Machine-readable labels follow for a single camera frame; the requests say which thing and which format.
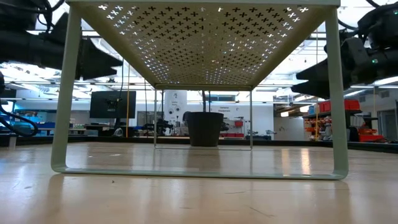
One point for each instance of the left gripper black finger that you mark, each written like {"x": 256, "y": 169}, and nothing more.
{"x": 99, "y": 74}
{"x": 96, "y": 57}

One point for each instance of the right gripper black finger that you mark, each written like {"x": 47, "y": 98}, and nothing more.
{"x": 317, "y": 71}
{"x": 315, "y": 90}

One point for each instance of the black background robot arm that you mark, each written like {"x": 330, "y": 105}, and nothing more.
{"x": 161, "y": 126}

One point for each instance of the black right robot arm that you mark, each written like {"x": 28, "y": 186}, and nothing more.
{"x": 384, "y": 28}

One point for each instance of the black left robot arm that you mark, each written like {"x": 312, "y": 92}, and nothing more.
{"x": 18, "y": 46}

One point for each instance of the red storage bin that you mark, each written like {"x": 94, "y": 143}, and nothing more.
{"x": 353, "y": 104}
{"x": 324, "y": 106}

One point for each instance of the black storage rack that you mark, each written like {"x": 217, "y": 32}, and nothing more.
{"x": 321, "y": 114}

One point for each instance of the black background monitor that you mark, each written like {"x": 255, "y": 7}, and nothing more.
{"x": 102, "y": 105}

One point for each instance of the orange storage bins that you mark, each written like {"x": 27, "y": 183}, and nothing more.
{"x": 371, "y": 137}

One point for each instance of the blue storage shelf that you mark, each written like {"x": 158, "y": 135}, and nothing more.
{"x": 37, "y": 125}

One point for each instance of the green perforated metal shelf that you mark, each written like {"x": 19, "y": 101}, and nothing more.
{"x": 199, "y": 46}

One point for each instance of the black plant pot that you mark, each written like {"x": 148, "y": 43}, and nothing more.
{"x": 204, "y": 129}

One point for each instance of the black aluminium table frame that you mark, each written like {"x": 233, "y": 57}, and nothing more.
{"x": 109, "y": 139}

